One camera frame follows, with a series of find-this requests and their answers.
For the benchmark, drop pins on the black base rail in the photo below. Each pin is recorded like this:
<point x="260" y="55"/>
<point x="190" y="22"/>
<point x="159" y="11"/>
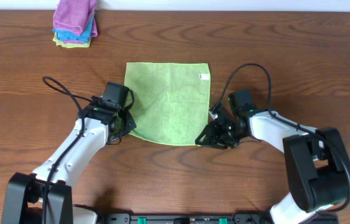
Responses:
<point x="239" y="218"/>

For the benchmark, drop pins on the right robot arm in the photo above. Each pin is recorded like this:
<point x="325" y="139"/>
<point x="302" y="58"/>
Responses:
<point x="316" y="160"/>

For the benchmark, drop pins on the green microfiber cloth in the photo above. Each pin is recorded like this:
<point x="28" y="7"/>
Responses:
<point x="171" y="101"/>

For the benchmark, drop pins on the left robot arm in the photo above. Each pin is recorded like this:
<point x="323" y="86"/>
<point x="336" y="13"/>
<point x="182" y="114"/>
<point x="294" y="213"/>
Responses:
<point x="45" y="195"/>

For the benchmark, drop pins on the blue folded cloth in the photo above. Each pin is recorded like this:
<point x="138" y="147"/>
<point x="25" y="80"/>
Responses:
<point x="89" y="32"/>

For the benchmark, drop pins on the light green folded cloth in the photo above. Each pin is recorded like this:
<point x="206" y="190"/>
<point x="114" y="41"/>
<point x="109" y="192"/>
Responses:
<point x="69" y="44"/>

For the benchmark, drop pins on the purple folded cloth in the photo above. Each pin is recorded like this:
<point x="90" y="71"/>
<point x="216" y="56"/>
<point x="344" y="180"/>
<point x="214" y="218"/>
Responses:
<point x="73" y="15"/>

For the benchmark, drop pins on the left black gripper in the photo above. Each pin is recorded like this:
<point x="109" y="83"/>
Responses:
<point x="127" y="124"/>

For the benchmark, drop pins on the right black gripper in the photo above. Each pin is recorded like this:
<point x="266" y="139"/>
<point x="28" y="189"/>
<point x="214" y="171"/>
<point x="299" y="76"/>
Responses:
<point x="215" y="134"/>

